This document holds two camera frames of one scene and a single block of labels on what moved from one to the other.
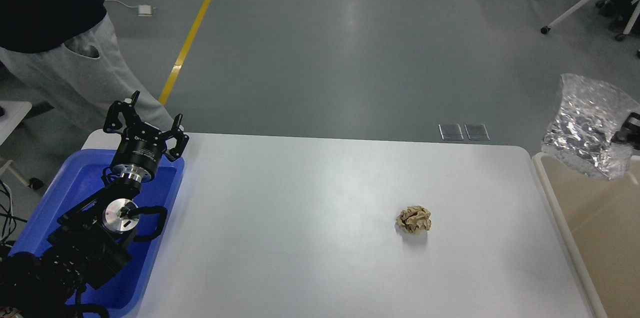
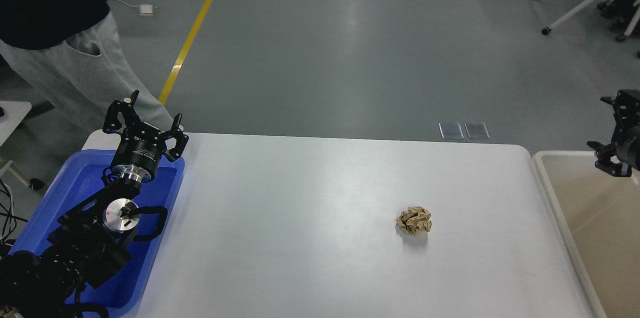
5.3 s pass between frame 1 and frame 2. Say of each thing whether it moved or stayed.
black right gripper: moved
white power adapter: stayed
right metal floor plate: stayed
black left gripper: stayed
